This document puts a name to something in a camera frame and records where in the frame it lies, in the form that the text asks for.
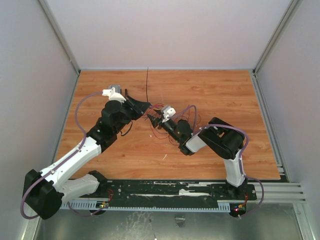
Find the grey slotted cable duct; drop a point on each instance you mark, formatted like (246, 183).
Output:
(152, 203)

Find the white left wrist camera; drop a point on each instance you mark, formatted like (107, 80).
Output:
(114, 93)

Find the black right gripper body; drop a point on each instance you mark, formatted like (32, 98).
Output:
(160, 122)

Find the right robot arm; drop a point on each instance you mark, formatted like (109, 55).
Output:
(224, 139)

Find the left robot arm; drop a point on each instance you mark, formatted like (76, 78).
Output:
(46, 190)

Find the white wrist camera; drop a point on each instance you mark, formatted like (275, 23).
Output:
(167, 112)
(114, 93)

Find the black zip tie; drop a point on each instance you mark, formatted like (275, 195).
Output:
(146, 84)

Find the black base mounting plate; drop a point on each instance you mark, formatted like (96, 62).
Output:
(166, 188)

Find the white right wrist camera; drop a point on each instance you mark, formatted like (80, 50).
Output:
(167, 112)

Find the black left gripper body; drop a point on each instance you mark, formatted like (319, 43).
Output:
(129, 113)

